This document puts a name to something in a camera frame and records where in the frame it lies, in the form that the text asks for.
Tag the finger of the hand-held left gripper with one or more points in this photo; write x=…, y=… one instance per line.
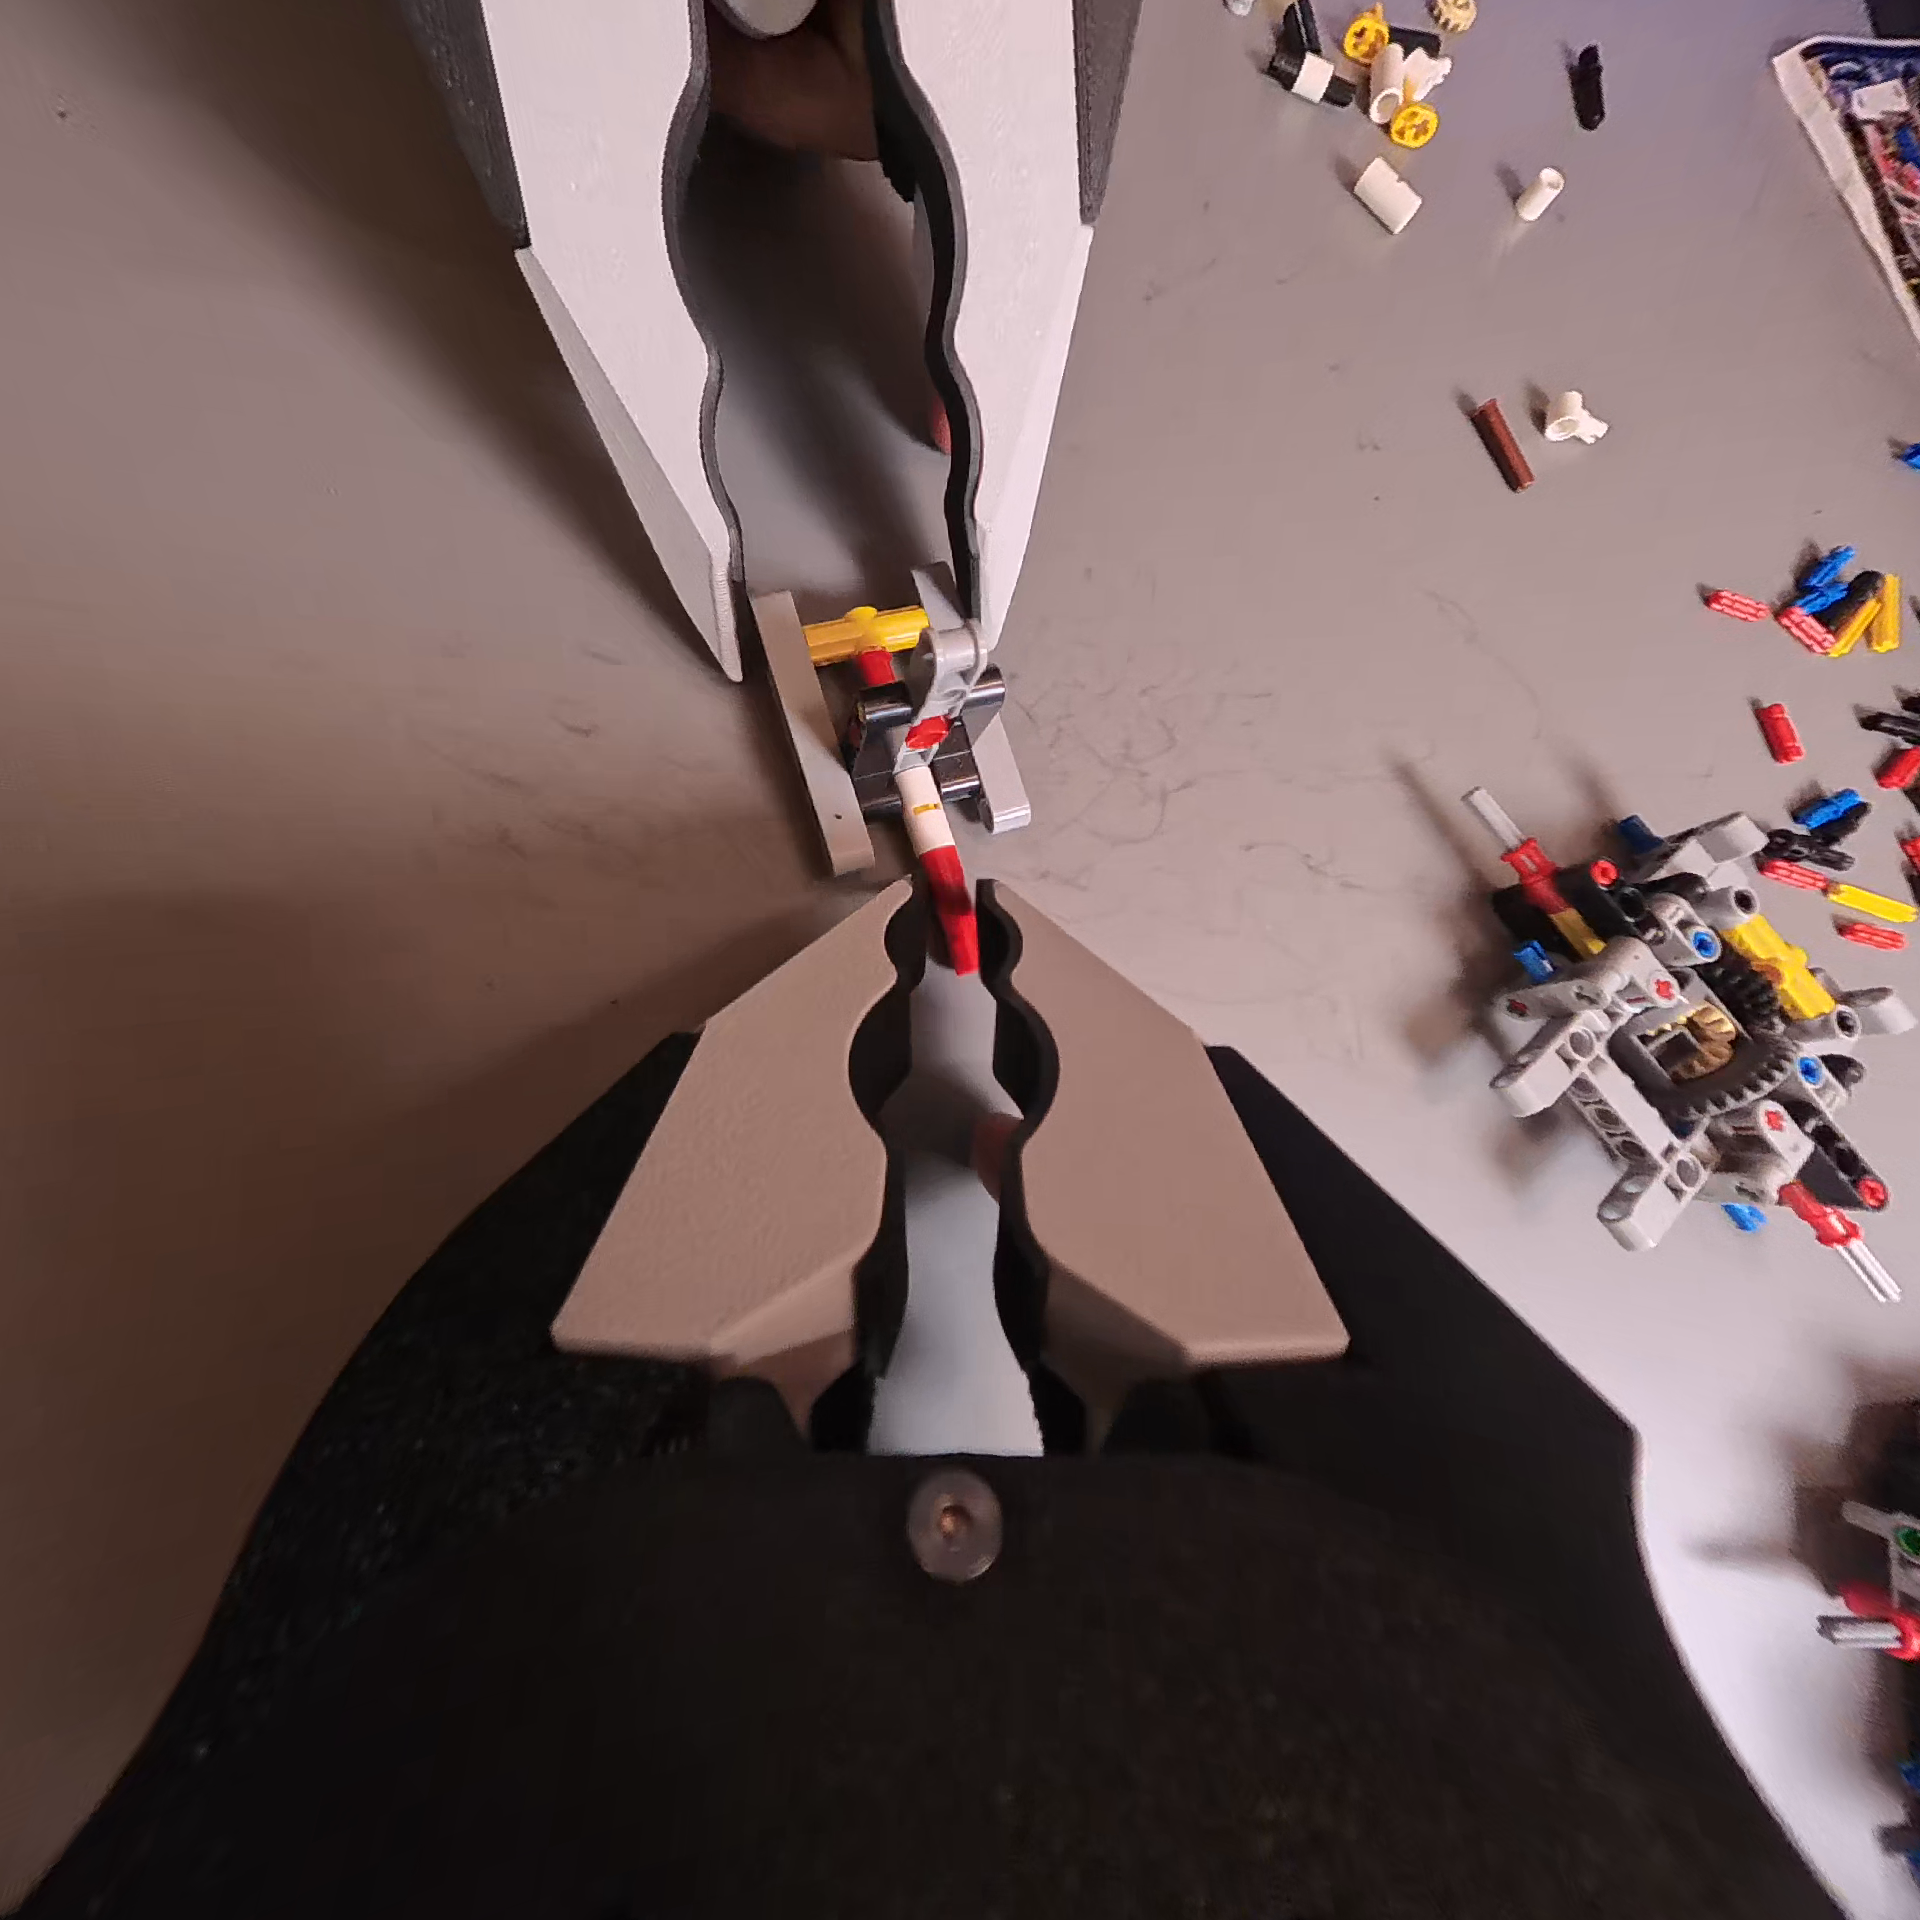
x=1021, y=223
x=599, y=196

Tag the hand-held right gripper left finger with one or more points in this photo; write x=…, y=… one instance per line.
x=738, y=1188

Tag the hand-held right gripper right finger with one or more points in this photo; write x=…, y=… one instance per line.
x=1153, y=1204

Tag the small grey frame brick model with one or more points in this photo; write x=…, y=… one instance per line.
x=817, y=748

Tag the white curved toy panel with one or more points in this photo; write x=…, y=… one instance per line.
x=1388, y=196

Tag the heap of white yellow parts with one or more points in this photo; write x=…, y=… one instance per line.
x=1408, y=122

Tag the grey gear toy brick model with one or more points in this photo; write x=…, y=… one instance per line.
x=1641, y=1038

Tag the small white toy tube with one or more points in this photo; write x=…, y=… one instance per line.
x=1536, y=196

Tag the brown toy axle connector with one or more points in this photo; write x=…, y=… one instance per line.
x=1502, y=447

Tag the black toy pin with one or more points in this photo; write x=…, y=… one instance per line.
x=1587, y=87

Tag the white toy connector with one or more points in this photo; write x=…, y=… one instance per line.
x=1572, y=419

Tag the heap of small coloured pins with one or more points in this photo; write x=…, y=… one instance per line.
x=1779, y=732

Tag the dark toy brick model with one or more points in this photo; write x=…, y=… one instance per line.
x=1893, y=1590

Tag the instruction sheet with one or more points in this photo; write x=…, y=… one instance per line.
x=1869, y=165

